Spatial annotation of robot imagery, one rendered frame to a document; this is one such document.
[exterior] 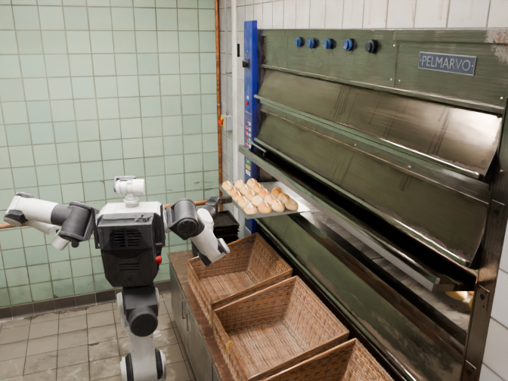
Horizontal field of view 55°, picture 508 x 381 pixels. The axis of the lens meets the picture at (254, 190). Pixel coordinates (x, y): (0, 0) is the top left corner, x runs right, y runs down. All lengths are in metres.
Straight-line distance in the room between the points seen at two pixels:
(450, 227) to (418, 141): 0.29
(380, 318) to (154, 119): 2.37
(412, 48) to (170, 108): 2.37
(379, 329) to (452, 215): 0.64
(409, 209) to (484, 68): 0.53
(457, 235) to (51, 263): 3.15
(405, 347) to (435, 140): 0.77
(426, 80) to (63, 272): 3.16
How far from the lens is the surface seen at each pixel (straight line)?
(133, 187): 2.03
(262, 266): 3.03
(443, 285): 1.51
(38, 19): 3.68
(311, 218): 2.51
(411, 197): 1.76
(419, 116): 1.70
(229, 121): 3.52
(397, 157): 1.79
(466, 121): 1.55
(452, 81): 1.59
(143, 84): 3.72
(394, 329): 1.99
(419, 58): 1.71
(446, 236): 1.61
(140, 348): 2.34
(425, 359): 1.87
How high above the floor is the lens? 2.10
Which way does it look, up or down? 18 degrees down
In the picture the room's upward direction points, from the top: straight up
